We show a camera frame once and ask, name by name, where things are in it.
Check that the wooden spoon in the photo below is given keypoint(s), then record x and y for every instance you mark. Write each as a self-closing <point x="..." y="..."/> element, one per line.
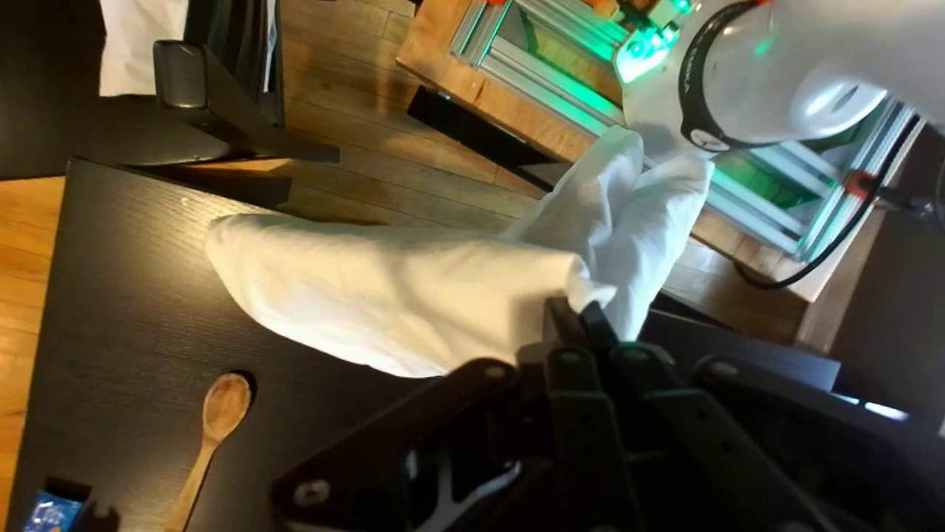
<point x="224" y="405"/>

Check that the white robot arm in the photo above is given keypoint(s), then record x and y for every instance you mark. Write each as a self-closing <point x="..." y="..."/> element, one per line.
<point x="715" y="78"/>

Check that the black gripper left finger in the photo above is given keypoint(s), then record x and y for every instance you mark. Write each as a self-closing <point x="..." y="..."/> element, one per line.
<point x="562" y="331"/>

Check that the thick white towel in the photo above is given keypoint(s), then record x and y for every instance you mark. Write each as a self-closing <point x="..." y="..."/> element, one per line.
<point x="419" y="303"/>

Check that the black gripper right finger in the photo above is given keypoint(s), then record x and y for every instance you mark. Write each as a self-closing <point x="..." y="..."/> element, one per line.
<point x="599" y="339"/>

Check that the black wooden chair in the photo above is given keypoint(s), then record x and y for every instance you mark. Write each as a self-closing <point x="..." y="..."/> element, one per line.
<point x="218" y="89"/>

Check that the thin white cloth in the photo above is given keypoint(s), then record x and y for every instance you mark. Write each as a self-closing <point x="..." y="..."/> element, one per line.
<point x="131" y="28"/>

